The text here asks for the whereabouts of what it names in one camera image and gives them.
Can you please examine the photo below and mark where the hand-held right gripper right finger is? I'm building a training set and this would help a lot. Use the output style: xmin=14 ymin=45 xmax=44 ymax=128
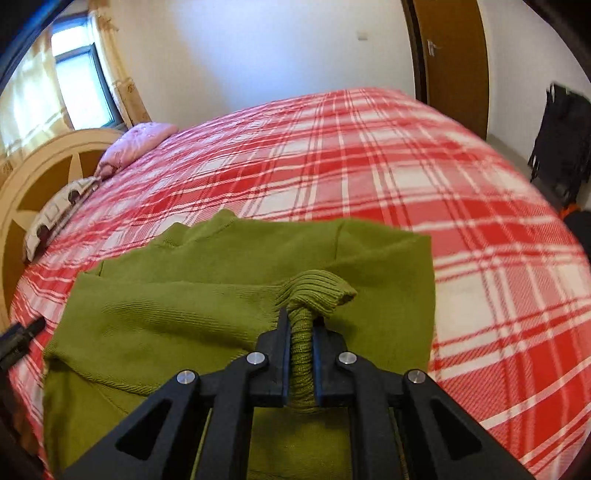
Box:
xmin=313 ymin=322 xmax=536 ymax=480

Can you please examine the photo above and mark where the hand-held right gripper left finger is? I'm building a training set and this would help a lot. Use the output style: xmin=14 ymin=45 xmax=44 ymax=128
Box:
xmin=60 ymin=318 xmax=293 ymax=480

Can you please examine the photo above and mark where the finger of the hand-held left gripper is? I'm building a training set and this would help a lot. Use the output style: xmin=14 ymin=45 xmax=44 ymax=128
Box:
xmin=0 ymin=316 xmax=47 ymax=370

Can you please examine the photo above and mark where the green knitted sweater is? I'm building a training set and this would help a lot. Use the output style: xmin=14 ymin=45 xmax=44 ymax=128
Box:
xmin=42 ymin=209 xmax=437 ymax=480

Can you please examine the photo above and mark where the white patterned pillow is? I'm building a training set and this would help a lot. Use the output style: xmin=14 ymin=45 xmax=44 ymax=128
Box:
xmin=23 ymin=175 xmax=100 ymax=264

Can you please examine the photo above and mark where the wooden bed headboard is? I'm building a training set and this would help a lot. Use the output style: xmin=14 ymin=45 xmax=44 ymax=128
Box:
xmin=0 ymin=128 xmax=125 ymax=333

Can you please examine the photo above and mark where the red plaid blanket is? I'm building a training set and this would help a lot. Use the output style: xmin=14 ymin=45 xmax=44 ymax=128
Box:
xmin=9 ymin=85 xmax=591 ymax=480

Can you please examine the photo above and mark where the pink pillow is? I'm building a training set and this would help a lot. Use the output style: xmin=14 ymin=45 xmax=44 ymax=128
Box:
xmin=96 ymin=122 xmax=180 ymax=180

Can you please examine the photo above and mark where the yellow sheer curtain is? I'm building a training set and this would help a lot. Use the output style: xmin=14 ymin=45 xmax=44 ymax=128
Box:
xmin=0 ymin=28 xmax=75 ymax=158

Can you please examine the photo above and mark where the window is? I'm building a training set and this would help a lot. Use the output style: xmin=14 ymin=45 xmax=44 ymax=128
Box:
xmin=50 ymin=14 xmax=123 ymax=130

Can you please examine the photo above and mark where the yellow patterned curtain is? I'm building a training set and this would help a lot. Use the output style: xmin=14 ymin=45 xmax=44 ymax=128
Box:
xmin=88 ymin=9 xmax=151 ymax=127

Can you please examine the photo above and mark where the brown wooden door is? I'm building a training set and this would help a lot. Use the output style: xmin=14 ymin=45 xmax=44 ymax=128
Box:
xmin=402 ymin=0 xmax=490 ymax=139

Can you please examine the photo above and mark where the black bag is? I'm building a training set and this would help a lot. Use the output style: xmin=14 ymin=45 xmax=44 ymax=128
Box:
xmin=529 ymin=83 xmax=591 ymax=204

